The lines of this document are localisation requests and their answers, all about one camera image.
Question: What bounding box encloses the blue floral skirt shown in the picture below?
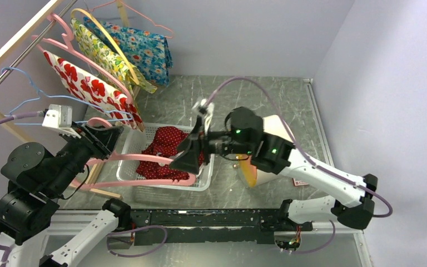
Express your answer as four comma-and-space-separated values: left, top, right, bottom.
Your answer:
100, 21, 173, 86

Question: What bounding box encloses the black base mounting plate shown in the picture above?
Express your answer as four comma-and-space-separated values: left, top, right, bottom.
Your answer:
99, 199, 314, 247

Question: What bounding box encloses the wooden clothes rack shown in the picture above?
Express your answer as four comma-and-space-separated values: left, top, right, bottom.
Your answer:
0, 1, 131, 199

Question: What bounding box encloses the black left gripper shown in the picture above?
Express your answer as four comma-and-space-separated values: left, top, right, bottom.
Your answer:
47, 118, 125, 194

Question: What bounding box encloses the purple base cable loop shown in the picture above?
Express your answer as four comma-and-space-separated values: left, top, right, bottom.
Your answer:
106, 225, 168, 258

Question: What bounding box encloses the yellow wooden hanger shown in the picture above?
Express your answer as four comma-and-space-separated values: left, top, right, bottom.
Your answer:
69, 8, 141, 86

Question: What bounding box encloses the pink wire hanger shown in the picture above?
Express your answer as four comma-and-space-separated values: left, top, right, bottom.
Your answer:
85, 0, 175, 39

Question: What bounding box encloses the red polka dot skirt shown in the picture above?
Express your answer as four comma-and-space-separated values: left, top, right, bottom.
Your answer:
136, 126, 196, 186

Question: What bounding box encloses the small red white card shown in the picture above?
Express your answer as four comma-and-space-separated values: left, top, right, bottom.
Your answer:
292, 179, 308, 186

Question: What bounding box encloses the pink plastic hanger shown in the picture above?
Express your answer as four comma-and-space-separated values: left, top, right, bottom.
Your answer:
69, 117, 197, 191
32, 33, 136, 110
47, 12, 74, 50

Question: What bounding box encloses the white cylindrical bin orange lid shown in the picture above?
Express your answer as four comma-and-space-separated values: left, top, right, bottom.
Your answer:
236, 115, 292, 187

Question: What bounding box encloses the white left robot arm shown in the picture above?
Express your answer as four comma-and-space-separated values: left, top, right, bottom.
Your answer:
0, 123, 132, 266

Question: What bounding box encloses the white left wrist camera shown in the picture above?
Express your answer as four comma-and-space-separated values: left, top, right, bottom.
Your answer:
42, 104, 81, 138

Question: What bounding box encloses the yellow lemon print skirt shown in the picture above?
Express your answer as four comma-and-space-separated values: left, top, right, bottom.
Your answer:
71, 18, 157, 93

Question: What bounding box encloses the white red flower skirt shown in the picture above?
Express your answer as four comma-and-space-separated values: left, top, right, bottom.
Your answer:
43, 50, 144, 129

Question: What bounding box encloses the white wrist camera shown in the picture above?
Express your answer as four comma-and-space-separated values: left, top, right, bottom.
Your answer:
42, 104, 81, 138
192, 98, 215, 134

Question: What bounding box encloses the white plastic basket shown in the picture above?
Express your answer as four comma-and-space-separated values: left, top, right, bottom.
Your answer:
116, 123, 215, 191

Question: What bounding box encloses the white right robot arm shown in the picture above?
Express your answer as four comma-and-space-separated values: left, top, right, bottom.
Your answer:
170, 107, 378, 230

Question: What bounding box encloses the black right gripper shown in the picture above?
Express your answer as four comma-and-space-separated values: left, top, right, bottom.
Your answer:
168, 115, 254, 175

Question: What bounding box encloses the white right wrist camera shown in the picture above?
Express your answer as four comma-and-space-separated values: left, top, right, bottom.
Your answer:
192, 98, 215, 134

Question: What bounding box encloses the pink plastic hanger back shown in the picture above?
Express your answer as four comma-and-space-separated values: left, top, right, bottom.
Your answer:
47, 12, 74, 50

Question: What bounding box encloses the pink plastic hanger front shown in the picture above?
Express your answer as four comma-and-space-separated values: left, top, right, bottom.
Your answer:
69, 117, 197, 191

